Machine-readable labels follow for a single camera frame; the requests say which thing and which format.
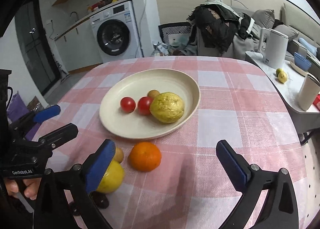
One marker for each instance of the grey sofa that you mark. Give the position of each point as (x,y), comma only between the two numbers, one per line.
(303,34)

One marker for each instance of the red tomato front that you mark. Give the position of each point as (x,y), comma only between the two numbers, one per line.
(128,104)

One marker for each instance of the small brown longan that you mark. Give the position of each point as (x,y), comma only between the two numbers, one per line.
(119,155)
(153,93)

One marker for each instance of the small yellow fruit on side table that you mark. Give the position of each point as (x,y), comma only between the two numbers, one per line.
(281,75)

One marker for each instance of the dark glass door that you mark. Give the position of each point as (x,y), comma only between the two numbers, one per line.
(34,46)

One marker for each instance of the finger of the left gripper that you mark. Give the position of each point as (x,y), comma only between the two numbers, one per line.
(49,141)
(27,121)

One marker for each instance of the smooth yellow lemon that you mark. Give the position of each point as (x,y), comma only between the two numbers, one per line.
(112,178)

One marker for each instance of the purple bag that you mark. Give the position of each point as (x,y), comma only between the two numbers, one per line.
(17,109)

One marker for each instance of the red box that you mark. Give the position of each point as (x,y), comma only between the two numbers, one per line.
(316,102)

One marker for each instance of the pile of dark clothes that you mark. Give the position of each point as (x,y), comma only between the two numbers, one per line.
(218,24)

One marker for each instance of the orange tangerine near plate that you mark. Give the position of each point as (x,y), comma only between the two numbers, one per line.
(144,157)

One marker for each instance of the beige tumbler cup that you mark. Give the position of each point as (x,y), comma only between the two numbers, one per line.
(308,91)

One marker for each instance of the rough yellow-green citrus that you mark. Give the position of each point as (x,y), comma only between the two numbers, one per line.
(167,107)

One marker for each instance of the pink checked tablecloth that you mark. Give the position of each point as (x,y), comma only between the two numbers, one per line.
(190,188)

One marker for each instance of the white washing machine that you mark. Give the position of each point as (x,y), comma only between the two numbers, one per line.
(116,33)

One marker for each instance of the cream round plate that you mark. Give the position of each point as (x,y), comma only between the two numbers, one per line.
(144,127)

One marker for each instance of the white lower cabinets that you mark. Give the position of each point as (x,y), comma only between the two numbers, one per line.
(78,48)

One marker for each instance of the red tomato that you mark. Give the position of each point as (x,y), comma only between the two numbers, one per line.
(144,105)
(128,104)

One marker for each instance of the dark plum left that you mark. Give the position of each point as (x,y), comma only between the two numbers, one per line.
(100,200)

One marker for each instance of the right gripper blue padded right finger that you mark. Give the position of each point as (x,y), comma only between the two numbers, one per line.
(280,208)

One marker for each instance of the white electric kettle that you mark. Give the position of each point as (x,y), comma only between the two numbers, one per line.
(272,46)

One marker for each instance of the grey cushion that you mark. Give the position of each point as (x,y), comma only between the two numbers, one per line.
(264,18)

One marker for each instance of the black mesh chair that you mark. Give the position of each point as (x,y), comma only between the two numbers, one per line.
(173,28)

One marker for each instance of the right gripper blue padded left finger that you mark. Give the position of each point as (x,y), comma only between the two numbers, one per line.
(51,207)

